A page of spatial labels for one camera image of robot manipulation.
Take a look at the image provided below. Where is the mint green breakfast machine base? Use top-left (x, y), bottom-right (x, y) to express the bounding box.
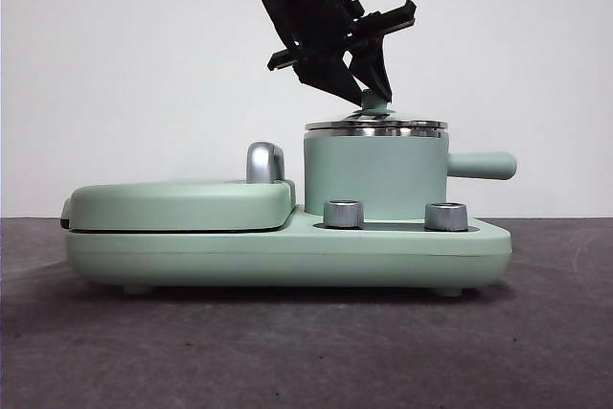
top-left (65, 205), bottom-right (513, 296)

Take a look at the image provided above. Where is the mint green steamer pot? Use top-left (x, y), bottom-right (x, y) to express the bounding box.
top-left (303, 126), bottom-right (519, 218)

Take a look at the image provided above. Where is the silver control knob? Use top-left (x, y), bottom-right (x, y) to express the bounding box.
top-left (323, 199), bottom-right (365, 229)
top-left (424, 201), bottom-right (470, 232)

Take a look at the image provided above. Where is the silver griddle cover handle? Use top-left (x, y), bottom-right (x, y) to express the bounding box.
top-left (246, 141), bottom-right (288, 185)

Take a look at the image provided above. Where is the mint green griddle cover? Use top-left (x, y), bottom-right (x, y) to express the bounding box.
top-left (59, 177), bottom-right (298, 233)

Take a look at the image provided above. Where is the glass lid with green knob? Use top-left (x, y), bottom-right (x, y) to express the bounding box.
top-left (304, 88), bottom-right (451, 135)

